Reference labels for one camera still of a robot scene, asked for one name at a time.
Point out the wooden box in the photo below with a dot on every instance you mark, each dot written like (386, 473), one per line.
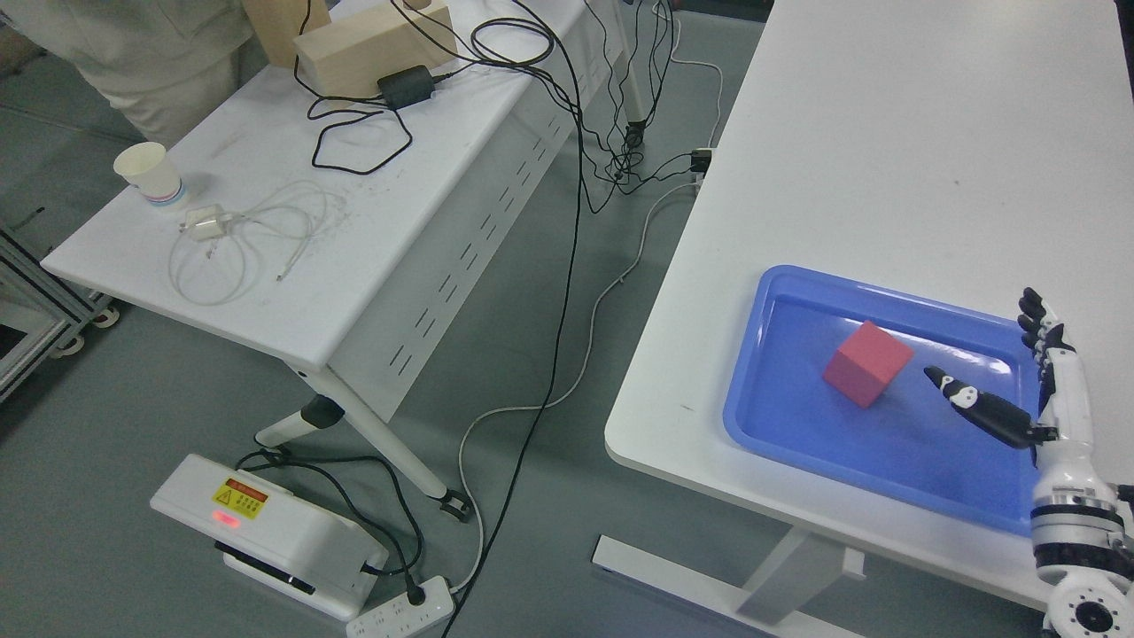
(349, 56)

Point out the black power adapter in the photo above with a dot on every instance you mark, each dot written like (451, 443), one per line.
(406, 88)

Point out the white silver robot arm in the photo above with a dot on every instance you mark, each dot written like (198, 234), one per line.
(1082, 550)

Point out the person in beige clothes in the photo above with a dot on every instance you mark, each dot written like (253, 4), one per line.
(164, 65)

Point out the white charger with cable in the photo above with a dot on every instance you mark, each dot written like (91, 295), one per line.
(221, 253)

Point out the white box device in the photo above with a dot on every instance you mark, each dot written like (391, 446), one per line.
(264, 531)

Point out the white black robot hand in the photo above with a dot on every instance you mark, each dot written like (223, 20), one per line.
(1061, 436)

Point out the white folding table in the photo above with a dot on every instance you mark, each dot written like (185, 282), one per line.
(352, 273)

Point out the pink foam block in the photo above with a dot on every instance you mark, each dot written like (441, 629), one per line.
(866, 363)

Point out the white power strip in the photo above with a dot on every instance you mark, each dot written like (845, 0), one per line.
(400, 618)

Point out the blue plastic tray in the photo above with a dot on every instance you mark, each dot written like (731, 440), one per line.
(909, 444)

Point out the paper cup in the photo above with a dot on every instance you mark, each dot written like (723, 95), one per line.
(147, 168)

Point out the white standing desk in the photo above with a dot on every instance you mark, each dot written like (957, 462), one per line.
(955, 150)

